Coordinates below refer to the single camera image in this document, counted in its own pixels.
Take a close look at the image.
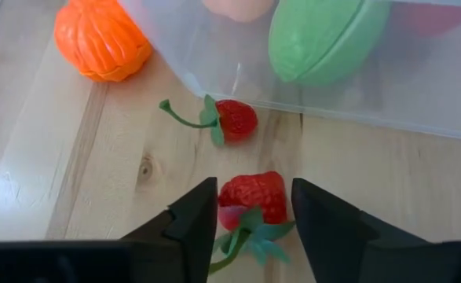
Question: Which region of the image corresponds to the pinkish red round toy fruit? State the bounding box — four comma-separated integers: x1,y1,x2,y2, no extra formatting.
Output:
390,2,461,39

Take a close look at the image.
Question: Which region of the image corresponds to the green toy fruit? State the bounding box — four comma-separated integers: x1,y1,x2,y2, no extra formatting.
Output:
268,0,392,86

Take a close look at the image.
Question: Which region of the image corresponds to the orange toy tangerine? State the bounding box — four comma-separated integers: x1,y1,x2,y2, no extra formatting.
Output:
53,0,153,83

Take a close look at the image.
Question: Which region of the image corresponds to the clear plastic tupperware container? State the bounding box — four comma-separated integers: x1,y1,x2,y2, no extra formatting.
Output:
118,0,461,141

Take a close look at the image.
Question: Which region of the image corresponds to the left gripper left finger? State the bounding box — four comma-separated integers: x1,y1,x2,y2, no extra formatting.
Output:
0,176,218,283

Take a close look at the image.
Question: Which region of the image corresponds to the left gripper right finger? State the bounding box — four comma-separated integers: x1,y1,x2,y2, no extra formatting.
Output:
291,178,461,283

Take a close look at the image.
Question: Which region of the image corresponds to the toy peach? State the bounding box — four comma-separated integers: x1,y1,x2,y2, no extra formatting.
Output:
200,0,276,24

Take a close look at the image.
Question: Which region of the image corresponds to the small red toy strawberry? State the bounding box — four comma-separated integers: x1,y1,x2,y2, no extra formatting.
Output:
158,94,259,147
208,171,297,275

